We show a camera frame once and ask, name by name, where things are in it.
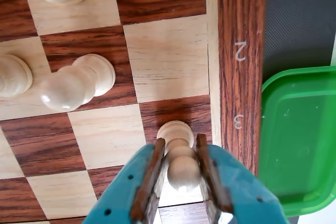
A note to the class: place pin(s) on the light wooden pawn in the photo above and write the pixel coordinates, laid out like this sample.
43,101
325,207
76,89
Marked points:
76,85
13,77
181,161

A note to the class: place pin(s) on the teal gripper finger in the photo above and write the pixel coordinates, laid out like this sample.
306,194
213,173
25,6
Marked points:
126,187
236,195

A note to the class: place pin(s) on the dark grey mat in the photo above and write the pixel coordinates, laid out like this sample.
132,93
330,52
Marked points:
296,11

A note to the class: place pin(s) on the green plastic lid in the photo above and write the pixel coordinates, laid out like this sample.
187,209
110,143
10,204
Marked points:
296,140

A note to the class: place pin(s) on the wooden chessboard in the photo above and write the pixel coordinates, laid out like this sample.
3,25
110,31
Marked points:
105,134

